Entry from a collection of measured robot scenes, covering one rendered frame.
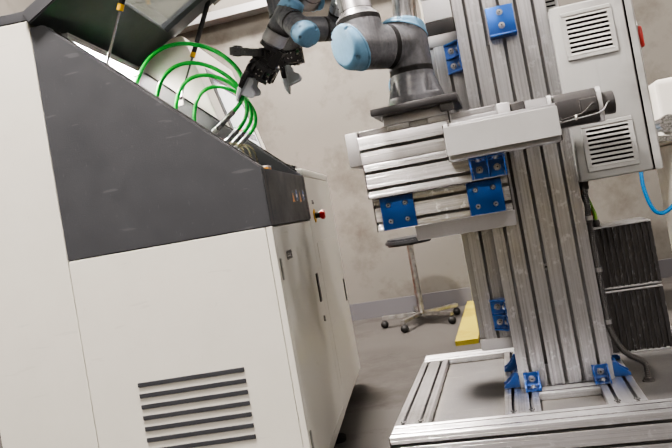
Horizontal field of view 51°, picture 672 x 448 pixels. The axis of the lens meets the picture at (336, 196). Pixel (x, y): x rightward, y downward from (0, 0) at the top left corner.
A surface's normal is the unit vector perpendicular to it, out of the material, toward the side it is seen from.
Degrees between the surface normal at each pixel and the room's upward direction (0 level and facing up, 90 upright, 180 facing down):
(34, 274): 90
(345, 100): 90
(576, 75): 90
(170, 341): 90
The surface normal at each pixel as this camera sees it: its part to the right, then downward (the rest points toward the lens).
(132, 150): -0.11, 0.00
